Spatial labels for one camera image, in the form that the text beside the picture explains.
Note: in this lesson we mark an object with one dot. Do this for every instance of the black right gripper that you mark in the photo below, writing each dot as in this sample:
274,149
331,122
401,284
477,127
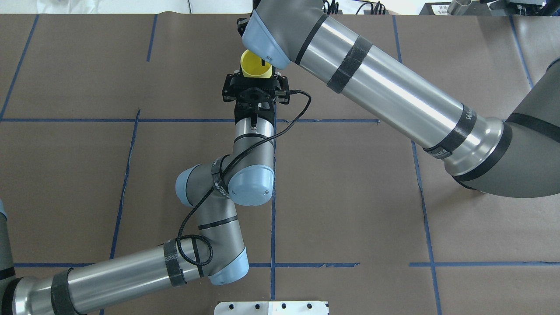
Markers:
242,25

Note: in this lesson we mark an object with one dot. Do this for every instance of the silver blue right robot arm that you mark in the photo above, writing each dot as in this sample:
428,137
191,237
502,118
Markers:
517,157

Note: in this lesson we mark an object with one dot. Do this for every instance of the silver metal cup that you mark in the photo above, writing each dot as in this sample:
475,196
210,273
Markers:
458,7

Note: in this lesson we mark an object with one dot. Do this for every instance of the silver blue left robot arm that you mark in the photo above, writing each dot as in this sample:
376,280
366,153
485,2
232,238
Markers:
209,241

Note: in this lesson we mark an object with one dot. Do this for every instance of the white camera pole with base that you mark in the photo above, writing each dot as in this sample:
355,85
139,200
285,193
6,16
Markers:
272,308

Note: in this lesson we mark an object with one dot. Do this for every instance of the yellow plastic cup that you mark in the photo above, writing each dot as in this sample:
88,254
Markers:
252,66

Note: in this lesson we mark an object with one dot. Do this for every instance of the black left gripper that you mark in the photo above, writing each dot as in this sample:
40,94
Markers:
229,91

